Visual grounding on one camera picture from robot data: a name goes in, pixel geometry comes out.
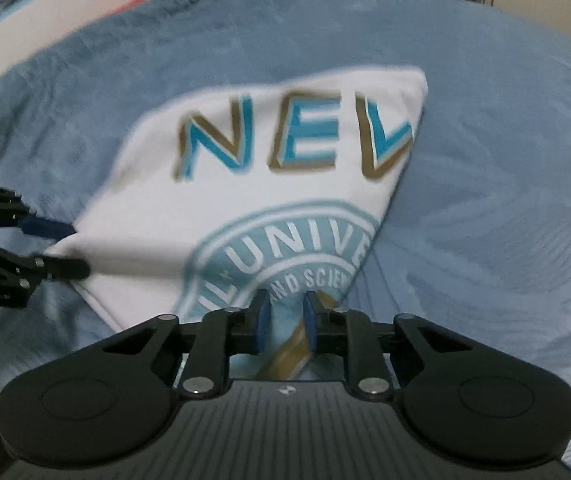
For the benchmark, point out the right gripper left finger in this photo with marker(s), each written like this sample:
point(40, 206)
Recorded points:
point(195, 357)

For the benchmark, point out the white printed t-shirt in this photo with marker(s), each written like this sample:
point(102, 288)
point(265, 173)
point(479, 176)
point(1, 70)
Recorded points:
point(226, 191)

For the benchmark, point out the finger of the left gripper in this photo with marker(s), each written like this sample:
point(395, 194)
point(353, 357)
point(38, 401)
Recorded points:
point(62, 268)
point(46, 228)

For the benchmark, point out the blue textured bedspread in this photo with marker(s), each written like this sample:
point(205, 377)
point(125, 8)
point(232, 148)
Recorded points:
point(477, 239)

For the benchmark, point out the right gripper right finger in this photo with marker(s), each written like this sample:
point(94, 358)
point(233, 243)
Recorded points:
point(379, 358)

